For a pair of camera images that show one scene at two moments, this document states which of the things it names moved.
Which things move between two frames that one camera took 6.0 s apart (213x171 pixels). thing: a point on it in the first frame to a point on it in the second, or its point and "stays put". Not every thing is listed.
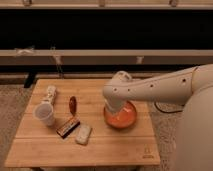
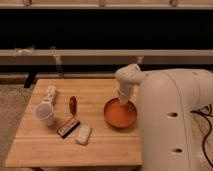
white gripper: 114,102 to 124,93
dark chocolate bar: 67,127 stays put
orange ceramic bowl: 123,118 stays put
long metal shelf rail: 106,57 stays put
